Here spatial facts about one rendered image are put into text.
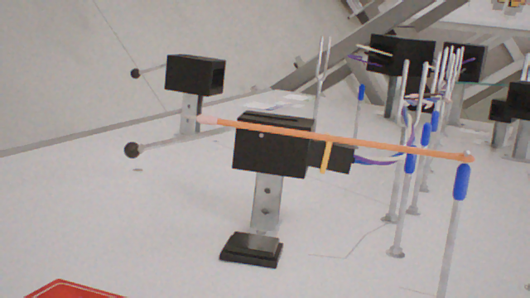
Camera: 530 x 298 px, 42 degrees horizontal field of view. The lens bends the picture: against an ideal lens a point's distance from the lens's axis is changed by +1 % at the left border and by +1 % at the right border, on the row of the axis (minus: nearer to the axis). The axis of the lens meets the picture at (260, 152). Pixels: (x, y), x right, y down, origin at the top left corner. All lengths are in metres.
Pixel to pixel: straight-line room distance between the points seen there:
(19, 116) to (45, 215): 1.69
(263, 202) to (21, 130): 1.71
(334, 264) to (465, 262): 0.11
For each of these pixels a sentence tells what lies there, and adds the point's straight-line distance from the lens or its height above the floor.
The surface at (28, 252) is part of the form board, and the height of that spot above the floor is 1.00.
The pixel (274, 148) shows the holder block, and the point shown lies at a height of 1.14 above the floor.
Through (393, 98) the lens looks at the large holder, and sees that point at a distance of 1.20.
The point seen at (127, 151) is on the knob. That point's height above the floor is 1.04.
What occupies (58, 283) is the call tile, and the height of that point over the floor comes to 1.09.
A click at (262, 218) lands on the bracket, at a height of 1.10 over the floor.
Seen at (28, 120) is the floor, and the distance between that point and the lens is 2.24.
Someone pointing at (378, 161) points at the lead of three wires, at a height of 1.19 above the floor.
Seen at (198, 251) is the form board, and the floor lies 1.07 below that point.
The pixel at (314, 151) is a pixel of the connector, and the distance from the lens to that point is 0.51.
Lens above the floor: 1.32
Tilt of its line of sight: 22 degrees down
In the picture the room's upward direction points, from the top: 59 degrees clockwise
